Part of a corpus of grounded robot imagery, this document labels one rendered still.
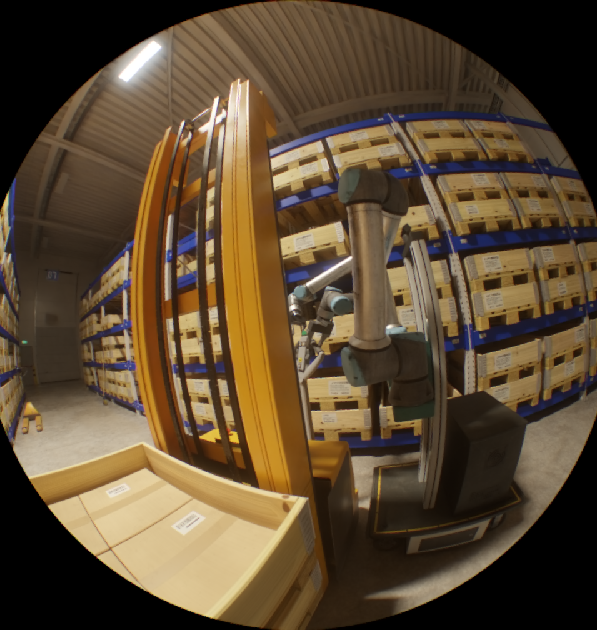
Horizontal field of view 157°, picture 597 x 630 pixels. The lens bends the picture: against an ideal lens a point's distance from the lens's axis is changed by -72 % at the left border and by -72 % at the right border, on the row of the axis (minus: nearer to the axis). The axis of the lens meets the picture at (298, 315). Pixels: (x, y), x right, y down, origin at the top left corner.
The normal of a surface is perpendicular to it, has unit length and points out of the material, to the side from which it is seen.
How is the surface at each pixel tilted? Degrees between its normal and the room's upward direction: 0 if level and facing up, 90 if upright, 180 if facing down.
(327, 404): 90
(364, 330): 104
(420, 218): 90
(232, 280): 90
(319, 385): 90
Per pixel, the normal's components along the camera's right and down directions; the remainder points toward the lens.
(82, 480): 0.91, -0.16
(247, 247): -0.37, -0.03
